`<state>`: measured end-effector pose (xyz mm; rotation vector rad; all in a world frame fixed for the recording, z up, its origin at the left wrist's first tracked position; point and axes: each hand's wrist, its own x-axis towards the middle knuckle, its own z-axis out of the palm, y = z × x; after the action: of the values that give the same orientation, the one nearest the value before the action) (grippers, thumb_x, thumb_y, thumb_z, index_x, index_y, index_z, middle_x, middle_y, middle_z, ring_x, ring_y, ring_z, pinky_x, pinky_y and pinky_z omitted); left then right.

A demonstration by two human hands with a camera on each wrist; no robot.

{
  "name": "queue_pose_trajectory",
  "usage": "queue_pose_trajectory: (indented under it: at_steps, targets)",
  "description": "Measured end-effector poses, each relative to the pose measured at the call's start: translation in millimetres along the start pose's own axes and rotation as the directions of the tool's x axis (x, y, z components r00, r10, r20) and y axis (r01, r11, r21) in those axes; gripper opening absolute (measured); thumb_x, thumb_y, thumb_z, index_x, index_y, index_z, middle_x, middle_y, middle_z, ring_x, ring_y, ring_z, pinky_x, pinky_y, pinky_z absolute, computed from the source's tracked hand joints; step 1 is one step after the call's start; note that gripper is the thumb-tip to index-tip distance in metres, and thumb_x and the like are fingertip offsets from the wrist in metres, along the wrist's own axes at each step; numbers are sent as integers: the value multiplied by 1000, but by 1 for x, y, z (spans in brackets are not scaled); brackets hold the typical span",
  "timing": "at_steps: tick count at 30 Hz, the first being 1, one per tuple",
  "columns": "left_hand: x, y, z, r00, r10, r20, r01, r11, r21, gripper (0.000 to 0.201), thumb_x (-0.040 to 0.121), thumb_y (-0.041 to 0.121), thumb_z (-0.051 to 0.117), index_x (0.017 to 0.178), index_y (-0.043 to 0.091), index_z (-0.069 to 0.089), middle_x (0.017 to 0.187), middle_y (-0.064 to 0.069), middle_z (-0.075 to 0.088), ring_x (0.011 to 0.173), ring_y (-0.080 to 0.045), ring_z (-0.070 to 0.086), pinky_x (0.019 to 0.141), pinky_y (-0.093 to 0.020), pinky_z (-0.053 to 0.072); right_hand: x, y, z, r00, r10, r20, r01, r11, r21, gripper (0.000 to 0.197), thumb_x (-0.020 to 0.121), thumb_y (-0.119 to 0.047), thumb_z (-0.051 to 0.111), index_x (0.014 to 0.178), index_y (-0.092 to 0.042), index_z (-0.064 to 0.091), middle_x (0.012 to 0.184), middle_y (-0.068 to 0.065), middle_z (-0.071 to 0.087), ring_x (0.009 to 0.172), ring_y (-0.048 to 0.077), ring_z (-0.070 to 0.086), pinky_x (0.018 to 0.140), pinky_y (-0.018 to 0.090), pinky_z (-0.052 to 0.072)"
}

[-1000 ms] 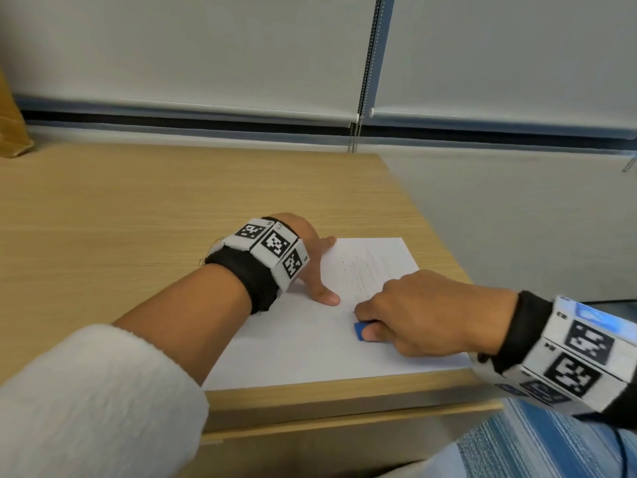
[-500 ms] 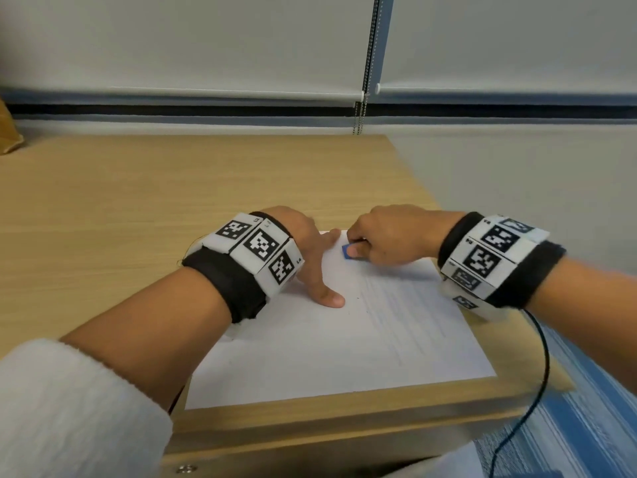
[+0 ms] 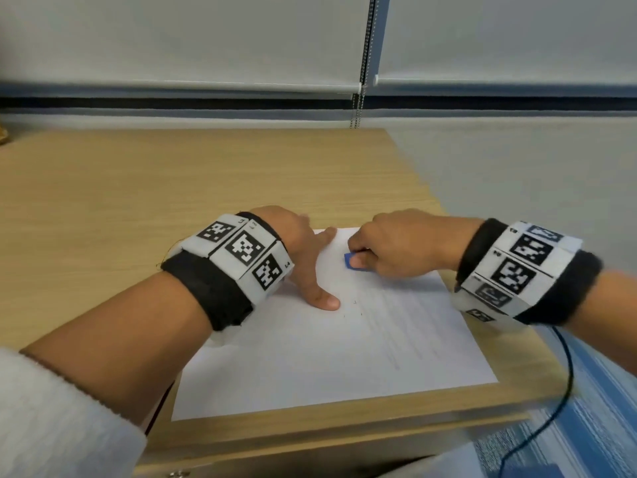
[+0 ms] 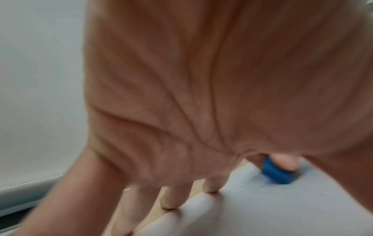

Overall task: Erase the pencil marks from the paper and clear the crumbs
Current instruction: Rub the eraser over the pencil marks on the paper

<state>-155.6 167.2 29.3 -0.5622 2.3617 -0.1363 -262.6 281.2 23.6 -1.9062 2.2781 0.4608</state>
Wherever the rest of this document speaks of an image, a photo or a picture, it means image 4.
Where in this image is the person's right hand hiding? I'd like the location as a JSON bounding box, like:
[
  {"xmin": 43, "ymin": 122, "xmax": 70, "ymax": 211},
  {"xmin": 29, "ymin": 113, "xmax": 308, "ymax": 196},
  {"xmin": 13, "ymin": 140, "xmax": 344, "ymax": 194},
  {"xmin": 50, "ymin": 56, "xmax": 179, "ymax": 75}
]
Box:
[{"xmin": 244, "ymin": 152, "xmax": 301, "ymax": 171}]

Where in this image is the person's left hand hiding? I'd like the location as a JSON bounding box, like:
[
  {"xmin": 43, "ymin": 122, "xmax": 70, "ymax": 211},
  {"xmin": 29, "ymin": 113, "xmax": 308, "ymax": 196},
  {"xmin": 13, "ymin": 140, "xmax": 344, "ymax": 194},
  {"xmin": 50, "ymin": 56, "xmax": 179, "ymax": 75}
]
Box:
[{"xmin": 9, "ymin": 0, "xmax": 373, "ymax": 236}]

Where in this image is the blue eraser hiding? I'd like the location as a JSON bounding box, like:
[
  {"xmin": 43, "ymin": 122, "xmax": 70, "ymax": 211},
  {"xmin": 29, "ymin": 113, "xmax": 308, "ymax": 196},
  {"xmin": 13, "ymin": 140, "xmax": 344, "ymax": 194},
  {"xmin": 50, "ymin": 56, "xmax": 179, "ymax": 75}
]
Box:
[{"xmin": 260, "ymin": 156, "xmax": 298, "ymax": 185}]

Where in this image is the white paper sheet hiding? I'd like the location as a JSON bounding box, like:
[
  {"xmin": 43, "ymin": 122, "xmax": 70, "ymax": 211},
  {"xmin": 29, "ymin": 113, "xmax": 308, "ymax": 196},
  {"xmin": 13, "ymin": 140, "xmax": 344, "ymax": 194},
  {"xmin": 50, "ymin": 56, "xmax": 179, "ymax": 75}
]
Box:
[{"xmin": 132, "ymin": 157, "xmax": 373, "ymax": 236}]

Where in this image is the wide white roller blind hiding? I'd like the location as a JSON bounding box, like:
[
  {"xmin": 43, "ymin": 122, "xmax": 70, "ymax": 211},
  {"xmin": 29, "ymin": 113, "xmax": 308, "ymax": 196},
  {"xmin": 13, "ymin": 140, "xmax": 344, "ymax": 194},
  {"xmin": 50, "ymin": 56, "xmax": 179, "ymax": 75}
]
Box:
[{"xmin": 0, "ymin": 0, "xmax": 92, "ymax": 217}]

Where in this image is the dark window frame rail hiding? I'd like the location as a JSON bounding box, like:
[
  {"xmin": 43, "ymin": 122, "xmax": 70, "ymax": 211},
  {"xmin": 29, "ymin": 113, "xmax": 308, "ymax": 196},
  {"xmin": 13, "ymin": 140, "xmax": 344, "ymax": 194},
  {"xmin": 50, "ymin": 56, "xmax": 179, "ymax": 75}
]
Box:
[{"xmin": 0, "ymin": 206, "xmax": 39, "ymax": 236}]

